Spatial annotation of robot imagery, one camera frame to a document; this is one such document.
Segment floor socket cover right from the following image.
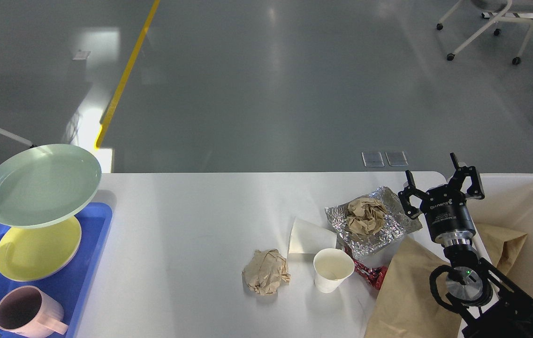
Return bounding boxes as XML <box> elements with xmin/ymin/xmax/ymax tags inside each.
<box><xmin>385</xmin><ymin>151</ymin><xmax>409</xmax><ymax>167</ymax></box>

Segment flattened white paper cup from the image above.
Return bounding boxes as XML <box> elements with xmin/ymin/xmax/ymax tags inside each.
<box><xmin>288</xmin><ymin>217</ymin><xmax>337</xmax><ymax>254</ymax></box>

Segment yellow plate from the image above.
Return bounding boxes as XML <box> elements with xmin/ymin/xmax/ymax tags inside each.
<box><xmin>0</xmin><ymin>216</ymin><xmax>83</xmax><ymax>282</ymax></box>

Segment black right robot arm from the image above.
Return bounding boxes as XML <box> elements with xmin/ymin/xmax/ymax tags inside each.
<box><xmin>398</xmin><ymin>153</ymin><xmax>533</xmax><ymax>338</ymax></box>

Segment floor socket cover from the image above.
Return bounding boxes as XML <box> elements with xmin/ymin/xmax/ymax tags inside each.
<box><xmin>361</xmin><ymin>151</ymin><xmax>385</xmax><ymax>168</ymax></box>
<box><xmin>385</xmin><ymin>151</ymin><xmax>409</xmax><ymax>167</ymax></box>

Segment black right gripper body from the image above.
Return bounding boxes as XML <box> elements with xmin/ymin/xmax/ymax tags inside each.
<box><xmin>420</xmin><ymin>184</ymin><xmax>476</xmax><ymax>246</ymax></box>

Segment blue plastic tray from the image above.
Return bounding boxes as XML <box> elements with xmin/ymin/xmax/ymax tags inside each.
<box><xmin>0</xmin><ymin>202</ymin><xmax>113</xmax><ymax>338</ymax></box>

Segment white office chair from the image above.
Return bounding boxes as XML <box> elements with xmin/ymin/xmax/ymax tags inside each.
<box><xmin>445</xmin><ymin>0</ymin><xmax>533</xmax><ymax>65</ymax></box>

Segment pink mug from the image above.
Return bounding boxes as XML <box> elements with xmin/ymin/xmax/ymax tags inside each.
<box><xmin>0</xmin><ymin>286</ymin><xmax>69</xmax><ymax>338</ymax></box>

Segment crumpled brown paper ball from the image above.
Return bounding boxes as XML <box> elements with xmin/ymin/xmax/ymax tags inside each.
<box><xmin>242</xmin><ymin>249</ymin><xmax>291</xmax><ymax>296</ymax></box>

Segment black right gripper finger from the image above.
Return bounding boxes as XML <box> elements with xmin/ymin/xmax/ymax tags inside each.
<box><xmin>397</xmin><ymin>170</ymin><xmax>429</xmax><ymax>220</ymax></box>
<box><xmin>448</xmin><ymin>153</ymin><xmax>486</xmax><ymax>200</ymax></box>

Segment white paper cup upright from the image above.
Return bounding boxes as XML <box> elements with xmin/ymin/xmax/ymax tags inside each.
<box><xmin>313</xmin><ymin>248</ymin><xmax>355</xmax><ymax>293</ymax></box>

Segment brown paper in bin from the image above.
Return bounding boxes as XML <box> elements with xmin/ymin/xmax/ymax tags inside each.
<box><xmin>475</xmin><ymin>223</ymin><xmax>528</xmax><ymax>276</ymax></box>

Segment red snack wrapper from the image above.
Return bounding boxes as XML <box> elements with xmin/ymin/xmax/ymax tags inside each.
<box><xmin>343</xmin><ymin>245</ymin><xmax>388</xmax><ymax>291</ymax></box>

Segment brown paper bag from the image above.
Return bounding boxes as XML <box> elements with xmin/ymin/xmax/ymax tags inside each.
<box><xmin>365</xmin><ymin>238</ymin><xmax>462</xmax><ymax>338</ymax></box>

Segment floor socket cover left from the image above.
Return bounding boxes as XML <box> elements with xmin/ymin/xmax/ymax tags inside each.
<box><xmin>361</xmin><ymin>151</ymin><xmax>385</xmax><ymax>168</ymax></box>

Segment aluminium foil sheet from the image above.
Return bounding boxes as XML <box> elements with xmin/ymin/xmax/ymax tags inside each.
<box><xmin>325</xmin><ymin>186</ymin><xmax>422</xmax><ymax>259</ymax></box>

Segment light green plate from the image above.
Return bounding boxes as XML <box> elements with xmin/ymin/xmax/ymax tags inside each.
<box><xmin>0</xmin><ymin>144</ymin><xmax>102</xmax><ymax>229</ymax></box>

